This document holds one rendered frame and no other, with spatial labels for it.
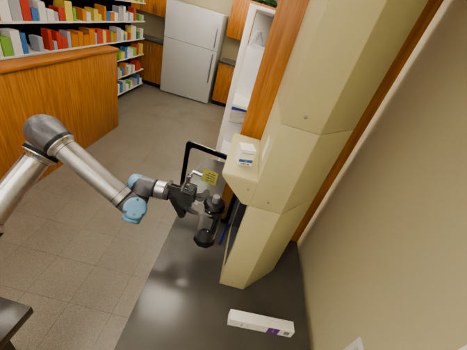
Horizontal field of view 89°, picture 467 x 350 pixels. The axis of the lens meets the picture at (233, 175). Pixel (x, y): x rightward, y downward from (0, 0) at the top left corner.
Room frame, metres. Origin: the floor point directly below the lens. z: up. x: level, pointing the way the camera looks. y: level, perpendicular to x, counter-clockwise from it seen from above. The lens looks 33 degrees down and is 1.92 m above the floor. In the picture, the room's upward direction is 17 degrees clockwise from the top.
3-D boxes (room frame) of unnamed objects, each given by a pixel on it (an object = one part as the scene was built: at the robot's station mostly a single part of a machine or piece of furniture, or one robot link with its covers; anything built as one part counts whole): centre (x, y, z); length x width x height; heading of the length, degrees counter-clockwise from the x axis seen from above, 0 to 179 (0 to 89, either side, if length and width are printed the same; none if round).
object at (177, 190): (0.75, 0.18, 1.26); 0.12 x 0.08 x 0.09; 92
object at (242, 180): (0.78, -0.02, 1.46); 0.32 x 0.12 x 0.10; 2
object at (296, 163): (0.79, -0.20, 1.32); 0.32 x 0.25 x 0.77; 2
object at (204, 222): (0.75, 0.04, 1.15); 0.11 x 0.11 x 0.21
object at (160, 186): (0.75, 0.26, 1.25); 0.08 x 0.05 x 0.08; 2
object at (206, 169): (0.95, 0.10, 1.19); 0.30 x 0.01 x 0.40; 82
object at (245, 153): (0.72, -0.02, 1.54); 0.05 x 0.05 x 0.06; 18
